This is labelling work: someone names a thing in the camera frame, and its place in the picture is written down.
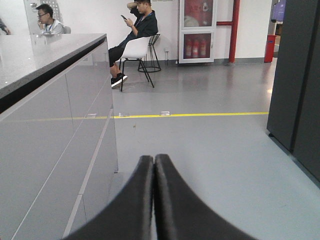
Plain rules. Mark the white chair black legs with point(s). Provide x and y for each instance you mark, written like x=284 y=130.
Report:
x=136 y=50

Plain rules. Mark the seated man with phone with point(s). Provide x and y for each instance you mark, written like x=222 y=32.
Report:
x=146 y=25

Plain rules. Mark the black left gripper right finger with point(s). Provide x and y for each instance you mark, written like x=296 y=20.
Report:
x=180 y=214

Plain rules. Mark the grey kitchen island cabinet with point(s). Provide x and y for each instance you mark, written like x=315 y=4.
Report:
x=58 y=151

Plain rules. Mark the red bin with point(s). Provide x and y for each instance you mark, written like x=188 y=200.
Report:
x=269 y=48

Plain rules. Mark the black wire stool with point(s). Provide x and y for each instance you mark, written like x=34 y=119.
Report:
x=152 y=65

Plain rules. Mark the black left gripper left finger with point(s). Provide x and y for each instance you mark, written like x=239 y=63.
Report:
x=129 y=215

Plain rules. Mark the seated man with glasses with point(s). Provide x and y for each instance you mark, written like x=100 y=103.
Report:
x=47 y=24

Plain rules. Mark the dark tall cabinet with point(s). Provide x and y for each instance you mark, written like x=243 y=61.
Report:
x=294 y=112

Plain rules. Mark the red vertical pipe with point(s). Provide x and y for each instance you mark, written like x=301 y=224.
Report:
x=234 y=30

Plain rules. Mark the fire extinguisher cabinet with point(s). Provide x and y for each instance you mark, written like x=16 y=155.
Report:
x=197 y=31

